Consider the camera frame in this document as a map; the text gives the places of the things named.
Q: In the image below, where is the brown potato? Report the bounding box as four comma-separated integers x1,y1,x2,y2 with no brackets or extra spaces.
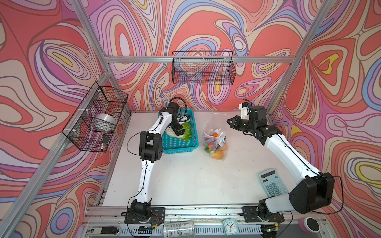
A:
211,150,224,160

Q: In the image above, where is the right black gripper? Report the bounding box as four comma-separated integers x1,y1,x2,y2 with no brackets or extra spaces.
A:
226,115,256,133

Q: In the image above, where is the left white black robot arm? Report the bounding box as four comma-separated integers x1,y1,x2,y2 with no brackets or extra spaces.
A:
126,101,186,223

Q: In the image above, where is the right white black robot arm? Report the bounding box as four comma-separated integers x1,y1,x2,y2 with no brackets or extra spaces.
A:
227,101,335,222

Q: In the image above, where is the clear zip top bag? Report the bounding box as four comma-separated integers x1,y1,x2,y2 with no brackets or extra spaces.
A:
202,112,230,161

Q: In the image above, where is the small teal alarm clock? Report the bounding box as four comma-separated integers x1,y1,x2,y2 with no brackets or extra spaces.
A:
223,218,239,236

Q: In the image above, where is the teal plastic basket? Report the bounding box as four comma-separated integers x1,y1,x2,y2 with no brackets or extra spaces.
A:
162,109,199,154

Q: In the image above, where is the teal calculator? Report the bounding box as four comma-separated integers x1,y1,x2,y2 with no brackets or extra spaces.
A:
259,169,289,197

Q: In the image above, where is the silver drink can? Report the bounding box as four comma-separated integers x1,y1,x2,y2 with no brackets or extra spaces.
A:
163,221,195,238

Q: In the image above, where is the back black wire basket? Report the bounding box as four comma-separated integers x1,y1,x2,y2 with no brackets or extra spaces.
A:
172,50,237,85

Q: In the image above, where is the left black wire basket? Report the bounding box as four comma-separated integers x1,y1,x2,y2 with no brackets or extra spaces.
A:
62,82,129,153

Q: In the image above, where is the green lettuce leaf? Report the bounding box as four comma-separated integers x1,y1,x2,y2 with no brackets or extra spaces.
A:
165,122,192,141

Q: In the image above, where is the black wire basket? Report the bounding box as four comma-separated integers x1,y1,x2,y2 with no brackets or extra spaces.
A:
172,50,237,85
62,82,129,153

